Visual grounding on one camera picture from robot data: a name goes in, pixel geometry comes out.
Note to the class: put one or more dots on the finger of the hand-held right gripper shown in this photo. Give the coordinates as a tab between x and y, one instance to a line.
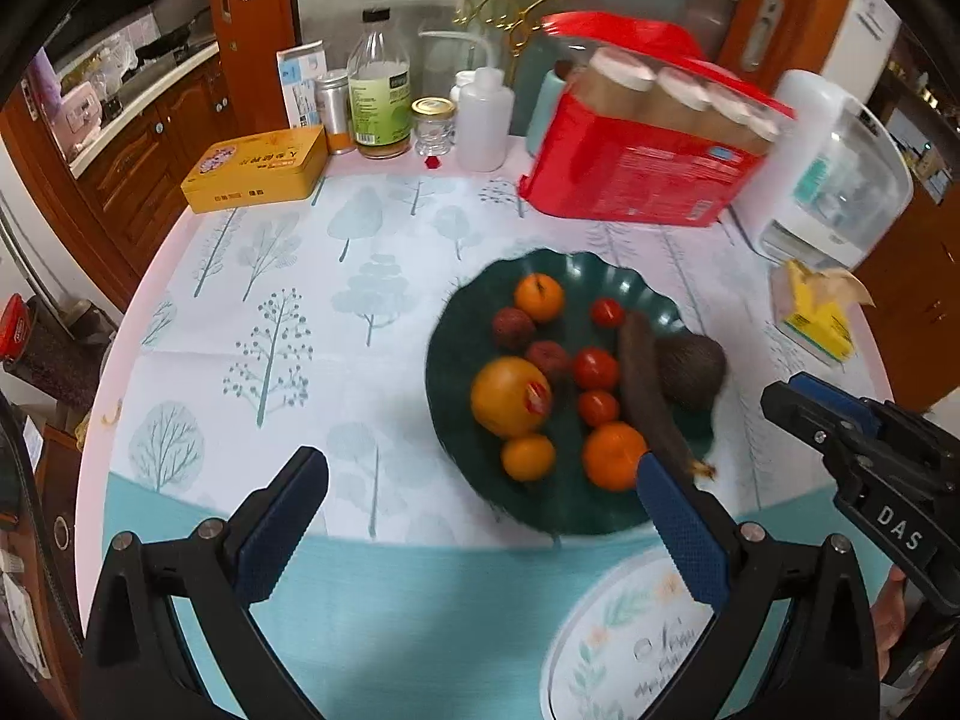
799	412
836	399

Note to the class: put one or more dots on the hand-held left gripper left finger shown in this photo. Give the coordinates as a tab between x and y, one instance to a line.
277	532

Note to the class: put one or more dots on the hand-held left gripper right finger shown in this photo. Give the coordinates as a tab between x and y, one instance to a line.
679	525

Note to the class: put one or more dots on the orange tangerine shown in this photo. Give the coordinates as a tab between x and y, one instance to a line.
615	456
528	457
538	296

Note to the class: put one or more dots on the dark brown avocado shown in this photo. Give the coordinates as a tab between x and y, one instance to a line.
694	371

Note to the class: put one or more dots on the red cherry tomato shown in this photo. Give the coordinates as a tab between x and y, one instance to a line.
606	311
598	406
596	367

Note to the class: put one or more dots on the dark brown banana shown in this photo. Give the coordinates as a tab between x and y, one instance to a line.
645	382

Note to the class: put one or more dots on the red lychee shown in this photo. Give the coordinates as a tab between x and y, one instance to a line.
514	328
547	361

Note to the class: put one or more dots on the orange grapefruit with red sticker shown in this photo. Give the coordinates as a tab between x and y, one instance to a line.
506	397

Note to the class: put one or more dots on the dark green scalloped plate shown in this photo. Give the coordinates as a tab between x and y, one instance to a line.
465	345

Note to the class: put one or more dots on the person's right hand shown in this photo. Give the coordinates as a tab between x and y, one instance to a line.
889	611

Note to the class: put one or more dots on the yellow tissue pack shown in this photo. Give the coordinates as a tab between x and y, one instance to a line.
814	315

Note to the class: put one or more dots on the white floral print plate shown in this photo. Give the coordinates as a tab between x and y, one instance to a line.
622	637

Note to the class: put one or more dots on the brown wooden cabinet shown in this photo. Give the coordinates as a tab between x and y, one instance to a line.
135	165
922	300

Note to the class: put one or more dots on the tree print tablecloth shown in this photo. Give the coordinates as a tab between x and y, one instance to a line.
300	390

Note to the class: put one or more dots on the white plastic appliance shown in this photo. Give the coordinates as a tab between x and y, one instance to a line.
840	180

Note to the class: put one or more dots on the red package of jars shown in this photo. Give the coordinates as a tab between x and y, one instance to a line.
622	172

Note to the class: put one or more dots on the red lidded container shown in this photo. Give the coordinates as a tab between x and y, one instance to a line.
13	330

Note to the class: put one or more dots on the yellow tin box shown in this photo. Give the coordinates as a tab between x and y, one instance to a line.
255	169

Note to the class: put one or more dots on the brown wooden door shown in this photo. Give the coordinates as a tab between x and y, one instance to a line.
810	15

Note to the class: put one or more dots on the teal cup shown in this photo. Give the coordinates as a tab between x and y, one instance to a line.
546	109

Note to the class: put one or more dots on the white squeeze bottle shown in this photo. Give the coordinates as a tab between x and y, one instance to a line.
484	124

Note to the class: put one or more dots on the silver metal can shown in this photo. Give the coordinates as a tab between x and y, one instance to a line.
334	109

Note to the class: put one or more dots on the small glass jar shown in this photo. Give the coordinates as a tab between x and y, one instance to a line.
433	127

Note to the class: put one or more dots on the white and blue box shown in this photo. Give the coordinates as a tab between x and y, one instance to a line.
300	86

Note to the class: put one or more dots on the green label glass bottle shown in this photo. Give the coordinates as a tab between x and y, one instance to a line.
379	86

